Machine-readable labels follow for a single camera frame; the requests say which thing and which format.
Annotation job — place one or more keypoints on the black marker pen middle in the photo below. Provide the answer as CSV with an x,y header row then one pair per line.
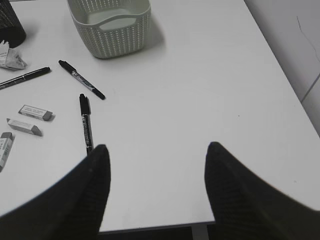
x,y
73,72

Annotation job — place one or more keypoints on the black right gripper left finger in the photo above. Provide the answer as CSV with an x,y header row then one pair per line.
x,y
71,209

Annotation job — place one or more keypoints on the black mesh pen holder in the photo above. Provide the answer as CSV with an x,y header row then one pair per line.
x,y
11,29

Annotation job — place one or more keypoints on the black marker pen right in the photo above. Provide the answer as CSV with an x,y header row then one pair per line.
x,y
86,123

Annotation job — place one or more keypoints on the grey white eraser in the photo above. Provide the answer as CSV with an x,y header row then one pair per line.
x,y
24,127
36,113
6,142

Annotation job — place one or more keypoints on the grey white eraser top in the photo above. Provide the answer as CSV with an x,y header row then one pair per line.
x,y
36,113

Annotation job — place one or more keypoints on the white waste paper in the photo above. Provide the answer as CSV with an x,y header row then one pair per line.
x,y
10,58

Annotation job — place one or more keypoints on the black marker pen left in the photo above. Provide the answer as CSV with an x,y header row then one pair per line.
x,y
25,77

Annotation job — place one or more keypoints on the black marker pen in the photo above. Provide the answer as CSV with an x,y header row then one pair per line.
x,y
73,72
25,77
86,123

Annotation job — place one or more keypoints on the grey white eraser bottom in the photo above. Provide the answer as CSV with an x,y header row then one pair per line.
x,y
6,142

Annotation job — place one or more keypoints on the grey white eraser middle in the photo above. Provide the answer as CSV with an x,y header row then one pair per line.
x,y
24,127

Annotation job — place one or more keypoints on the pale green plastic basket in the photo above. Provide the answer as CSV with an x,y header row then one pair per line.
x,y
111,28

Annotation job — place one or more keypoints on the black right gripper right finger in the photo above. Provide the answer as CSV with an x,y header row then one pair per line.
x,y
245,207

